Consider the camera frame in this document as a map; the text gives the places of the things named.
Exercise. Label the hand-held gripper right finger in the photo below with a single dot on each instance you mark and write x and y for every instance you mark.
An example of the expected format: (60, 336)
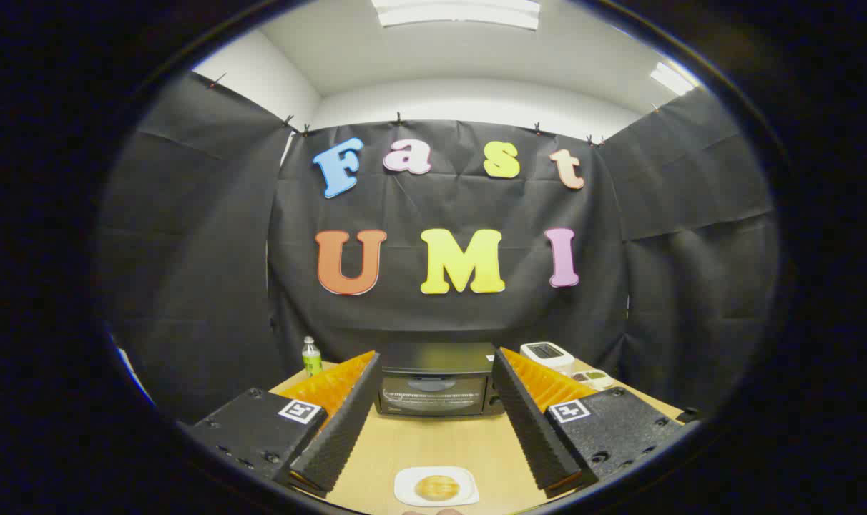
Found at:
(530, 422)

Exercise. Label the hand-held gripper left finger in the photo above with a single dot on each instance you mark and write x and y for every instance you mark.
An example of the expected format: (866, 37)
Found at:
(340, 429)

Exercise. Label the round golden bun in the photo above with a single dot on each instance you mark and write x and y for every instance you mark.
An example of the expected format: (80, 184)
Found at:
(437, 488)

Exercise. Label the black toaster oven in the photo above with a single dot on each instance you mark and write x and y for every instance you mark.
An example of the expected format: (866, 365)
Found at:
(433, 357)

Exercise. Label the white pop-up toaster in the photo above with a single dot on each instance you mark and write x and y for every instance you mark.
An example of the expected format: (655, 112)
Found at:
(546, 353)

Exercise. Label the small snack dish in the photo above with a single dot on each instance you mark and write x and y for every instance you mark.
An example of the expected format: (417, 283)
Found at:
(592, 379)

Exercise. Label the green drink bottle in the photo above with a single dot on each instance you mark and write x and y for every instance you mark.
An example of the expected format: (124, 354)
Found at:
(312, 357)

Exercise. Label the white square plate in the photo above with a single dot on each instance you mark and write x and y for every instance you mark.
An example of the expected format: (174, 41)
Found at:
(405, 495)

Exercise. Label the black table edge clamp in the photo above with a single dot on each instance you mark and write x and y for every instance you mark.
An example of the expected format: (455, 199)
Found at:
(688, 415)

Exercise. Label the small ceiling light panel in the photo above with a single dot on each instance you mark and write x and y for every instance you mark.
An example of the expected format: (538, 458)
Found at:
(671, 79)

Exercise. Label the long ceiling light panel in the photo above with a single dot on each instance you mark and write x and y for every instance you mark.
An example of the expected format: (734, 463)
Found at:
(455, 13)

